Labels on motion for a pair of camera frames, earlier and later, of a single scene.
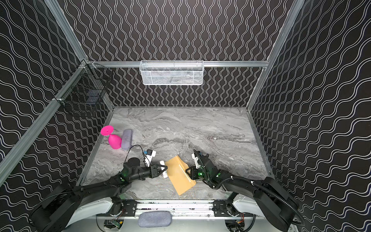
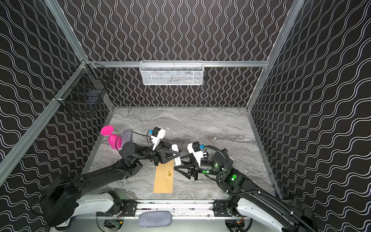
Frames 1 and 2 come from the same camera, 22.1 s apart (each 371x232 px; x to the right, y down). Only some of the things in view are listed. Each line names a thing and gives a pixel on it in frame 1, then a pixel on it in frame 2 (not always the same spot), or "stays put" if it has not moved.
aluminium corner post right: (291, 18) stays put
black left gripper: (151, 170) to (156, 153)
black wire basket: (83, 93) stays put
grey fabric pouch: (154, 219) stays put
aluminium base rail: (177, 209) stays put
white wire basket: (171, 72) stays put
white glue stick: (165, 173) to (177, 159)
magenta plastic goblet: (115, 141) stays put
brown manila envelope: (176, 171) to (164, 178)
